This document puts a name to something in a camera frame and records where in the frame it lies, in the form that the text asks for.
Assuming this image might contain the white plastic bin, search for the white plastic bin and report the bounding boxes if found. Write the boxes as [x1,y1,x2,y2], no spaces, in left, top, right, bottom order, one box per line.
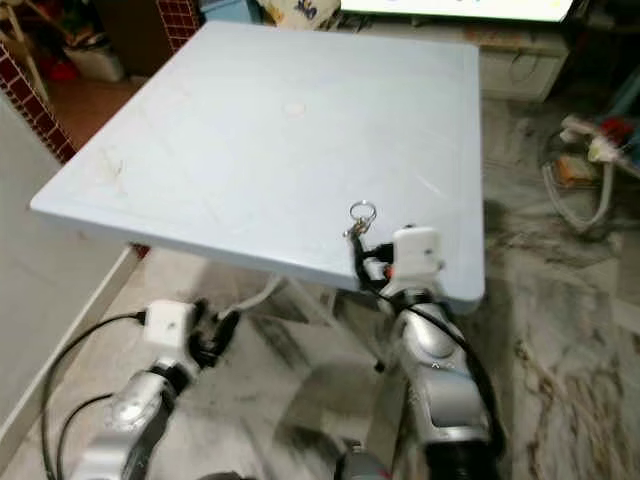
[65,45,126,83]

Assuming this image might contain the cream cloth with blue print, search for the cream cloth with blue print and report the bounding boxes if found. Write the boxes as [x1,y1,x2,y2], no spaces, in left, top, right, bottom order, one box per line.
[260,0,341,29]

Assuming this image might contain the white low cabinet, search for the white low cabinet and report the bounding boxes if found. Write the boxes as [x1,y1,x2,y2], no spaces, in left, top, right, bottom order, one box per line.
[345,20,571,101]

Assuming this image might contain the small orange box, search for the small orange box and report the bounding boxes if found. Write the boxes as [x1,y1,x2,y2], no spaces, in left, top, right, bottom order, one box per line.
[555,155,601,191]

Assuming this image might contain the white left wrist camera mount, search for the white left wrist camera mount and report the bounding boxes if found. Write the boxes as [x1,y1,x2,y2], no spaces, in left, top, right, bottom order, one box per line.
[143,298,199,366]

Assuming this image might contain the silver keys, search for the silver keys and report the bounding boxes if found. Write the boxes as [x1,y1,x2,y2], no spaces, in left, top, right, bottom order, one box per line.
[344,200,379,241]

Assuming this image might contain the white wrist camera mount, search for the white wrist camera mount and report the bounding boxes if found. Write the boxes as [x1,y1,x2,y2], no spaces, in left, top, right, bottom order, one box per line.
[143,298,199,366]
[390,227,446,291]

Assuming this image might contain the short black left arm cable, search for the short black left arm cable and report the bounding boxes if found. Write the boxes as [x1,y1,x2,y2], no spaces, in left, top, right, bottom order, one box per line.
[55,393,111,480]

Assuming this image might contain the bright white television screen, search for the bright white television screen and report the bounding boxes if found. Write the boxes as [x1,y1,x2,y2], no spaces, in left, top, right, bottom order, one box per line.
[340,0,576,23]

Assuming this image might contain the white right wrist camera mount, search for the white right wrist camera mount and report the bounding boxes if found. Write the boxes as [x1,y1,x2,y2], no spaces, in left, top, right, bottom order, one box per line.
[390,227,446,291]

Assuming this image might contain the long black left arm cable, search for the long black left arm cable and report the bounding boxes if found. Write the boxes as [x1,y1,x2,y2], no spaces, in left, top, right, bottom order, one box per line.
[40,312,146,480]

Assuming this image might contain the white and red bundle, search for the white and red bundle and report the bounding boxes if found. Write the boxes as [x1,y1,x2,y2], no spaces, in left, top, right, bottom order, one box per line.
[560,115,640,166]

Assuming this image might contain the pale blue folding table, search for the pale blue folding table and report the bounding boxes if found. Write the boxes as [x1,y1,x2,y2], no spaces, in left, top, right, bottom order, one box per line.
[30,20,486,373]

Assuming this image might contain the blue plastic object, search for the blue plastic object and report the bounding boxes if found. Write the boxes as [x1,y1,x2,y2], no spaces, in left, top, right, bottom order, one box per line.
[200,0,261,23]

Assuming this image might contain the grey ribbed hose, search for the grey ribbed hose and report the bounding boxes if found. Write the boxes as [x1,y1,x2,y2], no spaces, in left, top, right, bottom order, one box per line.
[540,125,616,233]

